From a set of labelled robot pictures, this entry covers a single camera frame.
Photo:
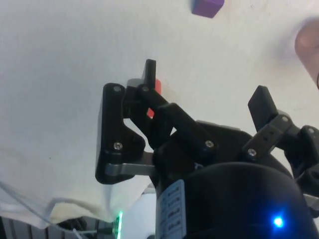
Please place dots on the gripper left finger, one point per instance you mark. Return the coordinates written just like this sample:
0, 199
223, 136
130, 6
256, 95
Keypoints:
113, 119

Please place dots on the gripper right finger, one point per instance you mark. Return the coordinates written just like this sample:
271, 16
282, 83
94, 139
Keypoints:
261, 107

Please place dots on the red block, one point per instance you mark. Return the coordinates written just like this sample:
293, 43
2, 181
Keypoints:
158, 86

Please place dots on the purple cube block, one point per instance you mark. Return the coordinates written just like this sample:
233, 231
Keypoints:
205, 7

